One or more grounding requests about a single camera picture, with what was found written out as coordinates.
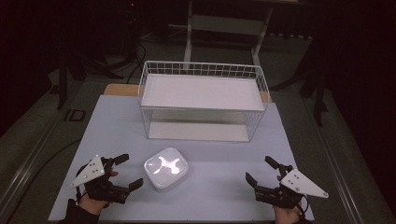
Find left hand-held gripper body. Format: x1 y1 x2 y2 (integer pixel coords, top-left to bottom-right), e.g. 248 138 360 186
69 155 131 205

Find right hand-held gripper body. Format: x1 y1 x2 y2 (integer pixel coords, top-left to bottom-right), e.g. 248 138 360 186
254 163 330 210

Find person's left hand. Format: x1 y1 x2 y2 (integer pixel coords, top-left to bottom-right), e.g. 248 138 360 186
78 169 120 217

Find person's right hand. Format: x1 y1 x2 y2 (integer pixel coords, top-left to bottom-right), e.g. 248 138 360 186
274 175 304 224

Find white square lidded box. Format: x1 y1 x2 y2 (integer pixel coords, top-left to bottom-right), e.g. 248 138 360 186
143 147 190 193

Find pale grey table mat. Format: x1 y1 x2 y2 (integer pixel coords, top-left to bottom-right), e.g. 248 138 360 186
48 94 316 222

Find black floor socket box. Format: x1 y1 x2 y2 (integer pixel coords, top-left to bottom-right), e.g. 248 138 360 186
64 108 87 123

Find dark stand legs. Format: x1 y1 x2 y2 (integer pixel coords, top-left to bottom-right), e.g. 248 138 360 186
270 31 331 127
46 46 125 110

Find dark equipment with red light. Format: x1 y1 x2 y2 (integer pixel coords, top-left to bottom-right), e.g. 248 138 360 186
120 0 141 57

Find white metal stand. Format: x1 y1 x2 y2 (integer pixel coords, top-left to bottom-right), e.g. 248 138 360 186
169 0 275 66

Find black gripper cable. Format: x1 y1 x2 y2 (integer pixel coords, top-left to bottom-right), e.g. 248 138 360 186
298 194 310 218

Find metal floor rail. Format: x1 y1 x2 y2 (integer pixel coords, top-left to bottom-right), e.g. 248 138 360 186
0 105 68 216
300 96 365 224

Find long black floor cable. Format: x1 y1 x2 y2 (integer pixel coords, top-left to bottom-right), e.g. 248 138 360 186
8 138 82 216

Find black looped floor cable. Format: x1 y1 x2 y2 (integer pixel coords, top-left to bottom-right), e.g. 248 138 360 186
125 40 148 85

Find white wire shelf rack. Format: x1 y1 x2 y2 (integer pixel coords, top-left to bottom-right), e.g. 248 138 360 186
137 60 271 144

